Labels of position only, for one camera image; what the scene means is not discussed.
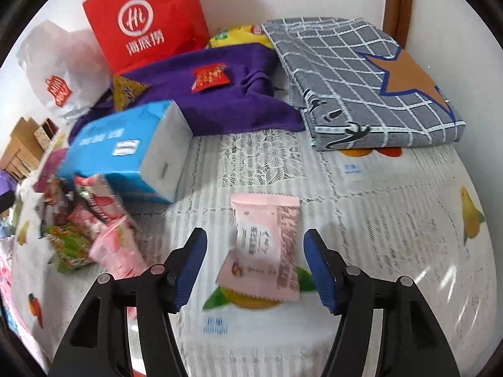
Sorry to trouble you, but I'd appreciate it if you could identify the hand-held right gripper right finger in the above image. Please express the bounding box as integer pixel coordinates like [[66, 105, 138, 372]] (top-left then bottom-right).
[[303, 228, 461, 377]]

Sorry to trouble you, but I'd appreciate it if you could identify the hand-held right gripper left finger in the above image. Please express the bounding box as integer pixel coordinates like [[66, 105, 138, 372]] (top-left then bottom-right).
[[47, 228, 208, 377]]

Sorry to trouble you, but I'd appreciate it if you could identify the pink snack packet white window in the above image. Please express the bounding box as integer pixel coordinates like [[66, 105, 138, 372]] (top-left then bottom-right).
[[215, 193, 301, 303]]

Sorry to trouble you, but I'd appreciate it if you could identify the fruit print lace tablecloth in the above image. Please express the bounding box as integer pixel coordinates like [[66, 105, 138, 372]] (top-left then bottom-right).
[[0, 126, 498, 377]]

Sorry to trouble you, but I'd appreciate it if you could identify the pile of mixed snack packets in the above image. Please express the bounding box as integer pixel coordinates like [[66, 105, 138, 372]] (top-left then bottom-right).
[[33, 147, 148, 279]]

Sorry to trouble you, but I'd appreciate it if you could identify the blue tissue pack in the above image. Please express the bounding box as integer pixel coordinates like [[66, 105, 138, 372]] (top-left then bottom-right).
[[55, 100, 194, 204]]

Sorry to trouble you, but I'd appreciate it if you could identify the purple cloth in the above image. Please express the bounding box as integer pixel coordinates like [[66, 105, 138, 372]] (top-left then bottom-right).
[[80, 43, 305, 134]]

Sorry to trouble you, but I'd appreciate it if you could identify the yellow triangular snack packet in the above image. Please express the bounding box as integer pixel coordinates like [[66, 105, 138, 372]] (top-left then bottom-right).
[[112, 74, 151, 112]]

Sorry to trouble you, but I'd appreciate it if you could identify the folded grey checked cloth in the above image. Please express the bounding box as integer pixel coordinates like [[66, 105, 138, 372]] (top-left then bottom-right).
[[260, 16, 466, 152]]

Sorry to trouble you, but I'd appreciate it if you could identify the red candy packet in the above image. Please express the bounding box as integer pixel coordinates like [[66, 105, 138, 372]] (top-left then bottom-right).
[[190, 63, 231, 93]]

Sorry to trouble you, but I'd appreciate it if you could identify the wooden furniture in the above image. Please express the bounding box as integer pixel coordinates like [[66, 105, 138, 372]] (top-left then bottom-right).
[[0, 117, 59, 181]]

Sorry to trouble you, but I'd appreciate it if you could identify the yellow snack bag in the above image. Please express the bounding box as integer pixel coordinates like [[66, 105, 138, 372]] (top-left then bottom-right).
[[207, 25, 276, 50]]

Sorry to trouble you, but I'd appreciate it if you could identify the red paper bag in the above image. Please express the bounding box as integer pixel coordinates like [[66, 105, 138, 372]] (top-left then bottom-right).
[[82, 0, 210, 75]]

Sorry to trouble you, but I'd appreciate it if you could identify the white plastic bag red logo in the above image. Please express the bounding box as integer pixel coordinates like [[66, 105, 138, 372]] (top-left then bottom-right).
[[18, 19, 113, 124]]

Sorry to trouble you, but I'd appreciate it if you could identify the brown wooden door frame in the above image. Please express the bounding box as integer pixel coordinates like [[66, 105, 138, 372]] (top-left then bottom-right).
[[383, 0, 414, 48]]

